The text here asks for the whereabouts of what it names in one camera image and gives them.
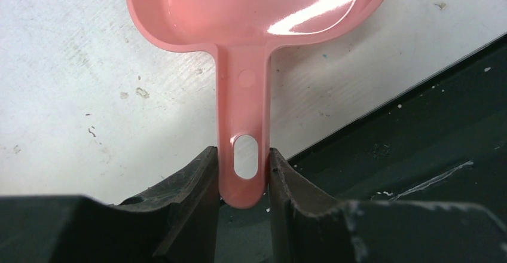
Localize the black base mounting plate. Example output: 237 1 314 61
215 36 506 262

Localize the pink plastic dustpan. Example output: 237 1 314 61
126 0 384 209

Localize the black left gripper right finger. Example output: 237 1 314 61
268 148 506 262

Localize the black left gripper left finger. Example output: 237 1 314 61
1 146 219 262

